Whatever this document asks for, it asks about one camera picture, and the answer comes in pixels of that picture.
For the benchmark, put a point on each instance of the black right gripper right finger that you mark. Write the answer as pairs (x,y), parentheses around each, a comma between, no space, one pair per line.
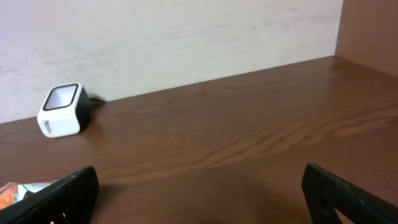
(326,194)

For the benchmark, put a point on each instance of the white barcode scanner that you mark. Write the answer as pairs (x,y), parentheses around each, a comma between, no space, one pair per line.
(65,111)

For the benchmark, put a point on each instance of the yellow snack bag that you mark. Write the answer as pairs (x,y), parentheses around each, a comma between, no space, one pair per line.
(13,192)

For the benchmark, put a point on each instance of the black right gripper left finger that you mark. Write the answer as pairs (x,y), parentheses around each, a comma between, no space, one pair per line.
(68,200)

